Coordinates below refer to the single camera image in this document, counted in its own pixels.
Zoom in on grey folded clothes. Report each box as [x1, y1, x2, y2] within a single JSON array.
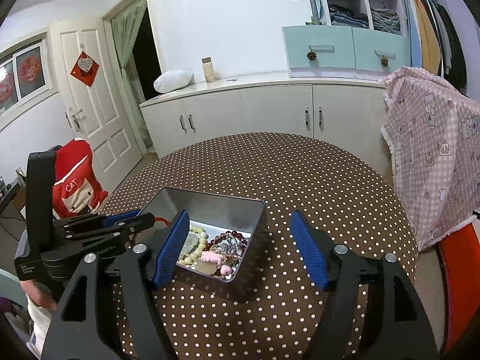
[[371, 7, 401, 32]]

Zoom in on white pillow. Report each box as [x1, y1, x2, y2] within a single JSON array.
[[154, 69, 194, 94]]

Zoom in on red diamond door decoration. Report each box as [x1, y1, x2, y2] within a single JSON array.
[[70, 52, 100, 88]]

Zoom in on pile of bead jewelry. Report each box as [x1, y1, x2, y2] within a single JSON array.
[[155, 215, 252, 282]]

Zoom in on dark metal box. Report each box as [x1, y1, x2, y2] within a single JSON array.
[[137, 187, 266, 304]]

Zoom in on white panel door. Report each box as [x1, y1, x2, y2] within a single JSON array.
[[50, 17, 145, 192]]

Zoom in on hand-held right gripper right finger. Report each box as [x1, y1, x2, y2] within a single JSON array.
[[290, 210, 439, 360]]

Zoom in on window with red decoration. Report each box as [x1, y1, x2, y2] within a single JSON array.
[[0, 34, 59, 132]]

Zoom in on low cream cabinet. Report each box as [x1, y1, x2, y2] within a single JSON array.
[[139, 71, 392, 186]]

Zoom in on person's left hand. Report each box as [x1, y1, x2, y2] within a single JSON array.
[[19, 280, 58, 311]]

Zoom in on round polka dot table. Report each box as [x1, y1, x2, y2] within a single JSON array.
[[98, 132, 419, 360]]

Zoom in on green curtain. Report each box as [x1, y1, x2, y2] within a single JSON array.
[[112, 0, 154, 149]]

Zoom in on person's left forearm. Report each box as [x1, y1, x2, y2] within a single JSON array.
[[26, 300, 53, 359]]

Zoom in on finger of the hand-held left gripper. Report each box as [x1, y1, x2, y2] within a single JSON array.
[[52, 210, 140, 239], [65, 213, 155, 267]]

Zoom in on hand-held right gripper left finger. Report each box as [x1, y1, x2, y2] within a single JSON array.
[[40, 210, 191, 360]]

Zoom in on red cat bag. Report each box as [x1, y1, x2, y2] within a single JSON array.
[[52, 138, 109, 220]]

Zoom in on pink checked printed blanket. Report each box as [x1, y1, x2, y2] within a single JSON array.
[[379, 67, 480, 252]]

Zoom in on row of hanging clothes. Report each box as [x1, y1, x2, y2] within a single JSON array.
[[397, 0, 467, 92]]

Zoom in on stack of folded jeans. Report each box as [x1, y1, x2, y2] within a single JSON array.
[[329, 4, 369, 28]]

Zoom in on red and white box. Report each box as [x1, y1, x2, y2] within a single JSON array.
[[437, 225, 480, 357]]

